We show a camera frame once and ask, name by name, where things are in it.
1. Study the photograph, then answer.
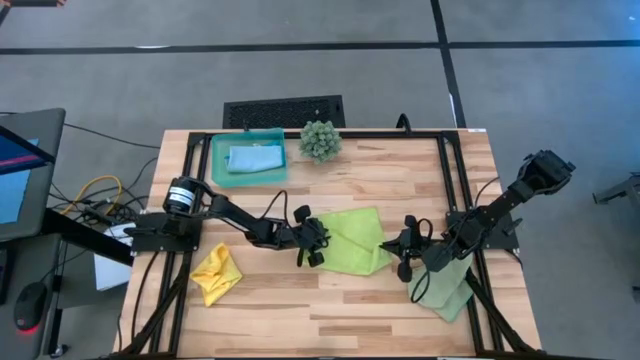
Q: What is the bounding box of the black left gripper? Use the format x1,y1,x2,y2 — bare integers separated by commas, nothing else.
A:
287,219,332,269

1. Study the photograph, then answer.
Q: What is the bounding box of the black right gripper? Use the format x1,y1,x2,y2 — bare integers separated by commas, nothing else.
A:
378,227,432,284

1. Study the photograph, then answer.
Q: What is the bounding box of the lime green microfiber towel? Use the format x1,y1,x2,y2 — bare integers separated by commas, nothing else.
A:
310,206,395,277

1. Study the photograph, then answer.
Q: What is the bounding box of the pale green microfiber towel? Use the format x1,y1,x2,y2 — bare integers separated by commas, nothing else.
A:
407,252,476,324

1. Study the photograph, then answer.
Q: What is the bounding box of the blue microfiber towel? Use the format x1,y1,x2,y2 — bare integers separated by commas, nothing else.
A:
224,143,285,175

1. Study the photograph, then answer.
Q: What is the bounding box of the yellow microfiber towel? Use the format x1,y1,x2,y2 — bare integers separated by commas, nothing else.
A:
189,242,244,308

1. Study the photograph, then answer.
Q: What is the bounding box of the teal translucent plastic bin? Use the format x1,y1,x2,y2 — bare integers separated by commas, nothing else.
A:
210,127,290,190

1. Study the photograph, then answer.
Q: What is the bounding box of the artificial plant in patterned pot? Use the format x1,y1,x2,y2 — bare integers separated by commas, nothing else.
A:
298,120,344,165

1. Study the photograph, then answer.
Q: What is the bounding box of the white paper sheet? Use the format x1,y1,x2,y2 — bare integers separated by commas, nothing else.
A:
93,222,136,292

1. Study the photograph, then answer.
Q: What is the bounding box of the black computer mouse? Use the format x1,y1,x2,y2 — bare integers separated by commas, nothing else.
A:
13,281,49,334

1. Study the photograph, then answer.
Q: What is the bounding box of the computer monitor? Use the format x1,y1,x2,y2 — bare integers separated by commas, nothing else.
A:
0,108,67,244

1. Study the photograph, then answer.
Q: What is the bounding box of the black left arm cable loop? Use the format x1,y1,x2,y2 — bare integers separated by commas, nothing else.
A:
258,189,292,226

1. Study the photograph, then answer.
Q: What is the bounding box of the black aluminium table frame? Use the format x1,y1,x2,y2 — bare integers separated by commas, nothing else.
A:
114,130,541,359

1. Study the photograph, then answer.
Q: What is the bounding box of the yellow cable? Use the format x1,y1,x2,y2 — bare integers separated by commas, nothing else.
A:
59,174,124,216

